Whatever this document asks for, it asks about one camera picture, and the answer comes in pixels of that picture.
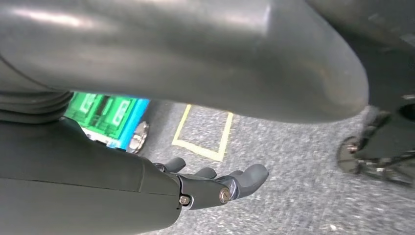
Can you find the yellow floor tape square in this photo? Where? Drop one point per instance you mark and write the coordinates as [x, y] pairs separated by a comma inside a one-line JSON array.
[[197, 151]]

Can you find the chrome stool base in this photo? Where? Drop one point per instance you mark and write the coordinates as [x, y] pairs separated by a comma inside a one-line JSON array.
[[138, 138]]

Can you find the black robot lower body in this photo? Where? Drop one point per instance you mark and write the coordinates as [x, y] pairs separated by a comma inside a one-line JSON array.
[[389, 65]]

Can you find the green plastic crate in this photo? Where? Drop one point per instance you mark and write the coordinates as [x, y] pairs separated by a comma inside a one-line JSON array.
[[81, 103], [120, 113]]

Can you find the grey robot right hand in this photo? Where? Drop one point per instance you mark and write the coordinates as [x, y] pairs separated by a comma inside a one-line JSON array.
[[97, 194]]

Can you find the blue steel shelf rack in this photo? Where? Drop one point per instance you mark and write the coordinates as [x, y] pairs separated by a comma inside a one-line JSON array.
[[136, 116]]

